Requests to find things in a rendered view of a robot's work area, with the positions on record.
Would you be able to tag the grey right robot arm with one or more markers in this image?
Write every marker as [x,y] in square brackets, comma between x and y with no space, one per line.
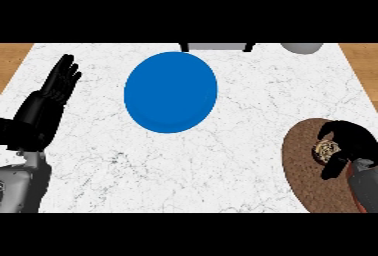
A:
[365,185]

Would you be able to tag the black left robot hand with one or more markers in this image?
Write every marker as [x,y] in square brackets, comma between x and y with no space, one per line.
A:
[41,106]

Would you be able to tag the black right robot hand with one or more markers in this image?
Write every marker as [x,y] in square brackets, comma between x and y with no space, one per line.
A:
[354,140]

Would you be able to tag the brown round placemat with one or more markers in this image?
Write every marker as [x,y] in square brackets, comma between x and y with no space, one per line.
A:
[314,180]

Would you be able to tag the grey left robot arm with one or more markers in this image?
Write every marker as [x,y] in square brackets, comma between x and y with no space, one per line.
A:
[19,183]

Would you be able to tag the grey and black appliance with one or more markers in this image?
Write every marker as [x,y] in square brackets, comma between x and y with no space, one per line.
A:
[216,46]

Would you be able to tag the blue plate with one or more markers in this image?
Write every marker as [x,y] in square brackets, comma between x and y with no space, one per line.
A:
[170,92]

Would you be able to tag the brown cupcake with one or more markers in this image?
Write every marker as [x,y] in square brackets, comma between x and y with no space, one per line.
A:
[326,150]

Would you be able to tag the grey round bowl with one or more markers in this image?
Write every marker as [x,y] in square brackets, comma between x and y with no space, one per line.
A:
[301,48]

